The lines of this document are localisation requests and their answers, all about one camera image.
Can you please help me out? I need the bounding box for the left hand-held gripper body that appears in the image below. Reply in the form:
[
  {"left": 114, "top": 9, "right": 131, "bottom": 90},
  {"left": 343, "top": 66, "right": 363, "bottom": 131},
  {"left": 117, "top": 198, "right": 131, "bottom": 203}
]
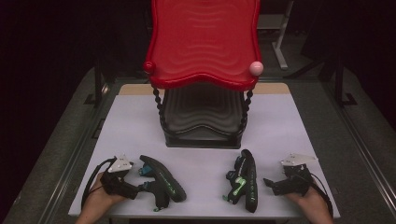
[{"left": 99, "top": 153, "right": 140, "bottom": 201}]

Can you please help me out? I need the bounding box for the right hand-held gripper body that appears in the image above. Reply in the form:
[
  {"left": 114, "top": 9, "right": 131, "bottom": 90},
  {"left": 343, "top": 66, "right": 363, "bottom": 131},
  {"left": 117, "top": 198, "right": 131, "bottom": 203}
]
[{"left": 272, "top": 152, "right": 319, "bottom": 197}]

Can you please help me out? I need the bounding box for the black sandal with green strap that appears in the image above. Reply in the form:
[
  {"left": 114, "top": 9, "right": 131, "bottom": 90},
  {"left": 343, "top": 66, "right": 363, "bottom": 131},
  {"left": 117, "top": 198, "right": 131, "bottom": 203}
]
[
  {"left": 138, "top": 154, "right": 188, "bottom": 213},
  {"left": 222, "top": 148, "right": 259, "bottom": 214}
]

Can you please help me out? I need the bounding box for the red and black shoe rack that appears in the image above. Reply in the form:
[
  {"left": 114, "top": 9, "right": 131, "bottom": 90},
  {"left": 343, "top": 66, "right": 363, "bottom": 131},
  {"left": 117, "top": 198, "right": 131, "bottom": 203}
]
[{"left": 143, "top": 0, "right": 264, "bottom": 149}]

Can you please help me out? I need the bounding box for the person's right hand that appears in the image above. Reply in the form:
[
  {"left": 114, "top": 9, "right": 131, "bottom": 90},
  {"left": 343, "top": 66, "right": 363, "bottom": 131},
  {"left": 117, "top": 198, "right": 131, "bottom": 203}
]
[{"left": 286, "top": 186, "right": 331, "bottom": 217}]

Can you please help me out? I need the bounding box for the person's left hand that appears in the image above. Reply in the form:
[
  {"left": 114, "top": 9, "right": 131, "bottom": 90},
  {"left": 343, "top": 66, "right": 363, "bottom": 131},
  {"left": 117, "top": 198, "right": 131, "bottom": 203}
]
[{"left": 81, "top": 173, "right": 127, "bottom": 217}]

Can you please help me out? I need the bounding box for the dark metal stand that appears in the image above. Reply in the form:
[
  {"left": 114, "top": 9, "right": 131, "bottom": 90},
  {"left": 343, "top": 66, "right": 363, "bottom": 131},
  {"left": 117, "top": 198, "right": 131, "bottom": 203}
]
[
  {"left": 333, "top": 59, "right": 359, "bottom": 108},
  {"left": 83, "top": 59, "right": 110, "bottom": 107}
]

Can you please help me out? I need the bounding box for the white metal stand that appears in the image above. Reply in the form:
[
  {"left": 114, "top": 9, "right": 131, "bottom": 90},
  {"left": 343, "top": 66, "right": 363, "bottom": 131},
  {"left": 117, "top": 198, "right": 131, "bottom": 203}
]
[{"left": 257, "top": 0, "right": 295, "bottom": 71}]

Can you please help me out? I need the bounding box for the right hand-held gripper black cable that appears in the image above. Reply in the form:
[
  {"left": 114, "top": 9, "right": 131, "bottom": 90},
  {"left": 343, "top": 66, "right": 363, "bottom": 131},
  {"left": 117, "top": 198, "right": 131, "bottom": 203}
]
[{"left": 306, "top": 172, "right": 334, "bottom": 217}]

